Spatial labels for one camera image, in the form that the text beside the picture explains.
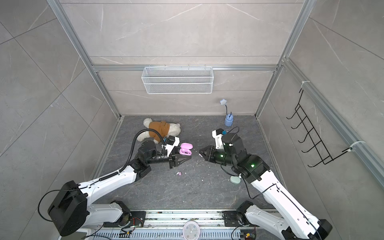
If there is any white plush dog brown shirt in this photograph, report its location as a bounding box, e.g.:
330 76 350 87
137 118 181 144

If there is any black wall hook rack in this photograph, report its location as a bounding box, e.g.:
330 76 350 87
286 89 353 168

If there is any mint green charging case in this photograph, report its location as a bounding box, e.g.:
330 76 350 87
230 176 242 185

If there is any white wire wall basket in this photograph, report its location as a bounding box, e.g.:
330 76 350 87
142 66 214 95

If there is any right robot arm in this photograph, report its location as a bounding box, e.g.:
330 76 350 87
199 133 333 240

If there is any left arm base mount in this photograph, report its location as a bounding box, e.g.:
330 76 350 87
103 211 147 228

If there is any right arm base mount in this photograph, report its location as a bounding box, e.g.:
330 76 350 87
222 211 249 227

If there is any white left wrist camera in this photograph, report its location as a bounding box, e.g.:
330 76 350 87
163 136 180 156

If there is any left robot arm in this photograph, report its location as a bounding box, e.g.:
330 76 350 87
48 136 193 237

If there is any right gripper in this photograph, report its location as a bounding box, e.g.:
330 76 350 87
199 144 238 168

